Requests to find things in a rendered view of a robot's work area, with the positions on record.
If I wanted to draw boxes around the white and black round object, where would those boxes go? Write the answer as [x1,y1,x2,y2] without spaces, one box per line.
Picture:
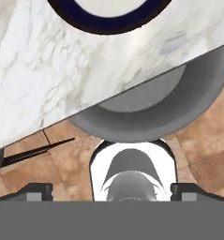
[88,139,179,203]

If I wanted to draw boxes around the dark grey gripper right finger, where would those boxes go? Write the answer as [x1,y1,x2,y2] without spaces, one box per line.
[170,183,224,203]

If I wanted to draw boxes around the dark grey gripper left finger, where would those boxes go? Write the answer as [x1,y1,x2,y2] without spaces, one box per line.
[0,183,54,203]

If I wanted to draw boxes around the white plate with dark blue rim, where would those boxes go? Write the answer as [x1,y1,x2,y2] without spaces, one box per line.
[46,0,173,36]

